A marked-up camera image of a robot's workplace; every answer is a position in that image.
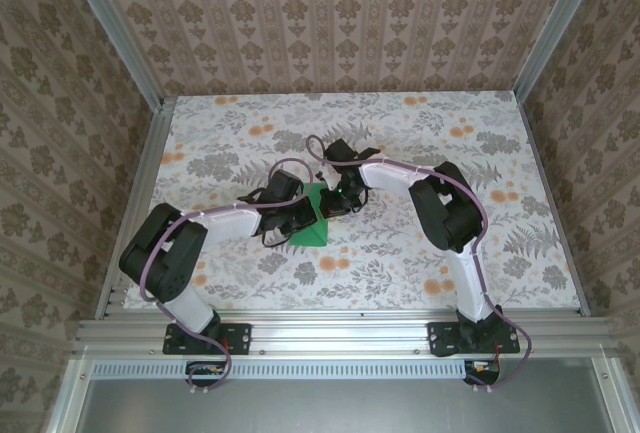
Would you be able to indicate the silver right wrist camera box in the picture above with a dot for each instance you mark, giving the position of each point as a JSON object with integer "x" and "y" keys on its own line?
{"x": 331, "y": 182}

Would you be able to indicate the floral patterned table cover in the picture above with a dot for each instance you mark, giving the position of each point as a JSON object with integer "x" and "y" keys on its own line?
{"x": 380, "y": 263}

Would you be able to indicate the slanted aluminium frame post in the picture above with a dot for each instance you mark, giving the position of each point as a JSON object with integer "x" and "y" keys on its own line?
{"x": 115, "y": 28}
{"x": 560, "y": 28}

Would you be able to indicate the aluminium table side rail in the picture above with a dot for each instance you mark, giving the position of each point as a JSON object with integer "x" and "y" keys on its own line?
{"x": 145, "y": 178}

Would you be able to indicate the long aluminium mounting rail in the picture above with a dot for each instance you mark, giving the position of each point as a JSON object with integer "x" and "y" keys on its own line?
{"x": 340, "y": 333}

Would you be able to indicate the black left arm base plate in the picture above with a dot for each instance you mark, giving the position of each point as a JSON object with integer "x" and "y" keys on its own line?
{"x": 235, "y": 338}

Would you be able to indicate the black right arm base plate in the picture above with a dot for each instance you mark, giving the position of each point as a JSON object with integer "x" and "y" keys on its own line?
{"x": 442, "y": 338}

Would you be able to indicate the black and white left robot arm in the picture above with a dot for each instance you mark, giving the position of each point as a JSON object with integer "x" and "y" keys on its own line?
{"x": 165, "y": 263}

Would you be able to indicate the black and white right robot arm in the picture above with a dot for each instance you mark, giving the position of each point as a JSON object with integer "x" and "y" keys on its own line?
{"x": 450, "y": 213}

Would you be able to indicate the grey sheet metal panel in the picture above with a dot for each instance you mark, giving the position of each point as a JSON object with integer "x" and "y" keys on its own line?
{"x": 340, "y": 408}

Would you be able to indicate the green square cloth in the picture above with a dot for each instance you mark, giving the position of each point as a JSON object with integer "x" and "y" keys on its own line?
{"x": 312, "y": 235}

